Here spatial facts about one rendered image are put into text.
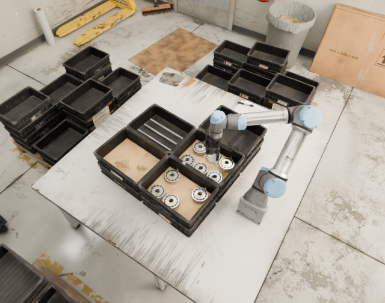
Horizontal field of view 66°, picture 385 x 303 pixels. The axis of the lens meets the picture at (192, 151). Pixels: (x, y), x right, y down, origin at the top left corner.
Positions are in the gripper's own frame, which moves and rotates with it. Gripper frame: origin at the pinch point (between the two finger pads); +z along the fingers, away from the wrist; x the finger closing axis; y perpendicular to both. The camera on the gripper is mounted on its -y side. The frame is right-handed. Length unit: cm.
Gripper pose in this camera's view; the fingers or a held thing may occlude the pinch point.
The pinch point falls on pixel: (215, 160)
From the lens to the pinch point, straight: 182.2
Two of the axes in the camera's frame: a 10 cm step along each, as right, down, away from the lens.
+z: -0.4, 7.1, 7.0
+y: -9.9, 0.5, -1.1
